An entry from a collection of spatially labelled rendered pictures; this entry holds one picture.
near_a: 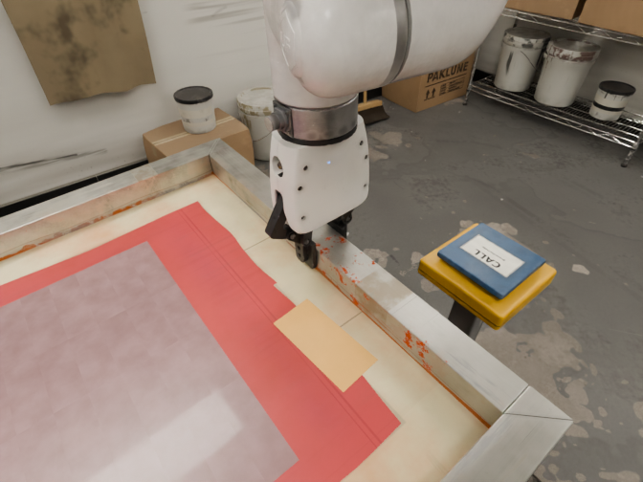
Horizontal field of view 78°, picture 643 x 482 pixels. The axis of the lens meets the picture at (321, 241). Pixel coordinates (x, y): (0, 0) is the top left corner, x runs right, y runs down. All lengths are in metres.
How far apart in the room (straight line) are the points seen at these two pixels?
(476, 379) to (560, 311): 1.60
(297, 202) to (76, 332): 0.28
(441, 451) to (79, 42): 2.21
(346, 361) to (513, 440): 0.15
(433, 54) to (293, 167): 0.15
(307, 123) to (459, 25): 0.14
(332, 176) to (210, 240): 0.22
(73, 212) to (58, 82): 1.73
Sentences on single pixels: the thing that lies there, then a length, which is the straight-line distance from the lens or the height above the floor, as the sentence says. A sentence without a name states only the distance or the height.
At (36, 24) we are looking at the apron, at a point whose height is 0.88.
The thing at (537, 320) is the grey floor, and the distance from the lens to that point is 1.88.
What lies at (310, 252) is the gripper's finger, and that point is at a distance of 0.45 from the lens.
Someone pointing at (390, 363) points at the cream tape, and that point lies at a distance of 0.41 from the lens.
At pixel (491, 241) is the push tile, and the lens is 0.59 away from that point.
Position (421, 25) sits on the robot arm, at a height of 1.27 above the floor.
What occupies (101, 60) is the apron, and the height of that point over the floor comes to 0.70.
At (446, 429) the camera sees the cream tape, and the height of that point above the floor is 0.99.
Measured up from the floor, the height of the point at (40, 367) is 0.98.
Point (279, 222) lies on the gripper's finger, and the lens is 0.41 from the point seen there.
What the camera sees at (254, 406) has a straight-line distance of 0.39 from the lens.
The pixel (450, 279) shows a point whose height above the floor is 0.95.
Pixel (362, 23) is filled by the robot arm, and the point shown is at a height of 1.28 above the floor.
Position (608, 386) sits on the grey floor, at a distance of 1.82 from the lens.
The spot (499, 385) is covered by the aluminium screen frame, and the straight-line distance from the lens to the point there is 0.38.
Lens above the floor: 1.34
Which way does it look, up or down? 42 degrees down
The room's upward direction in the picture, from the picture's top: straight up
